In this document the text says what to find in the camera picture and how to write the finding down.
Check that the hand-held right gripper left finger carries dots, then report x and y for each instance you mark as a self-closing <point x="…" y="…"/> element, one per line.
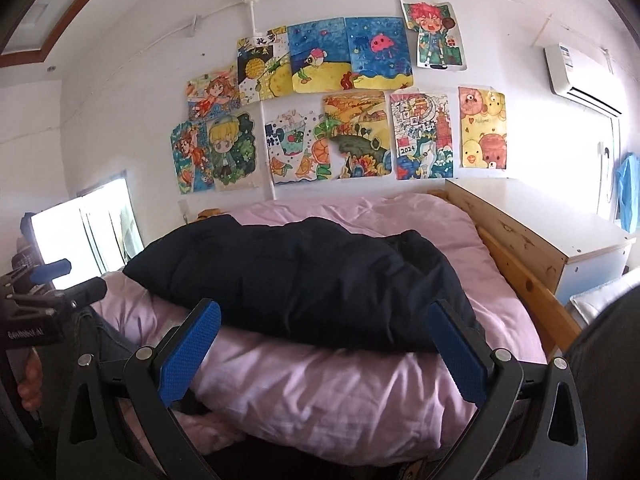
<point x="190" y="355"/>

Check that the pink duvet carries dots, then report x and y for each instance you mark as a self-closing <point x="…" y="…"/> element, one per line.
<point x="325" y="395"/>

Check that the white wall pipe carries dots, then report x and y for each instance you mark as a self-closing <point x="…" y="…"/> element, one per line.
<point x="253" y="25"/>

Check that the person's right leg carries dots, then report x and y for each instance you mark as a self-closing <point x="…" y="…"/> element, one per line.
<point x="605" y="390"/>

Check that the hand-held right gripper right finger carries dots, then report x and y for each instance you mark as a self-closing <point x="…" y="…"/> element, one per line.
<point x="457" y="355"/>

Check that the bright window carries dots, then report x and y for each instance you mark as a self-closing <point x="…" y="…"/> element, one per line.
<point x="65" y="240"/>

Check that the person's left hand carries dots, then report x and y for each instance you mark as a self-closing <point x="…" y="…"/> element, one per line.
<point x="31" y="382"/>

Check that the white air conditioner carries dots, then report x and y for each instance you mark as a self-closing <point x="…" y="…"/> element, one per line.
<point x="575" y="75"/>

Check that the wood framed ceiling hatch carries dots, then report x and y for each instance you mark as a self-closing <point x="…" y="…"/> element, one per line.
<point x="60" y="5"/>

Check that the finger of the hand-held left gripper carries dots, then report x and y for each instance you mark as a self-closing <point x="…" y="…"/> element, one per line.
<point x="75" y="292"/>
<point x="50" y="270"/>

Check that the group of colourful wall drawings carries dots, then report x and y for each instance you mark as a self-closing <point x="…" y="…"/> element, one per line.
<point x="320" y="60"/>

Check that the wooden bed frame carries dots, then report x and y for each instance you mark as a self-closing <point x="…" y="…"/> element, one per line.
<point x="520" y="272"/>

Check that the white cushion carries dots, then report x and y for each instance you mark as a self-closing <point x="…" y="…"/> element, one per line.
<point x="595" y="305"/>

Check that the white wooden cabinet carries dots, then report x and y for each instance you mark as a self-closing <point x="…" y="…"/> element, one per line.
<point x="540" y="220"/>

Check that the white wall socket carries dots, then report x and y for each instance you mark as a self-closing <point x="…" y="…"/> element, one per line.
<point x="605" y="151"/>

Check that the blue hanging cloth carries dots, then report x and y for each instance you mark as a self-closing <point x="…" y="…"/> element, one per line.
<point x="630" y="195"/>

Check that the black padded jacket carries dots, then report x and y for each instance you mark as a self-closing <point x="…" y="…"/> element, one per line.
<point x="300" y="280"/>

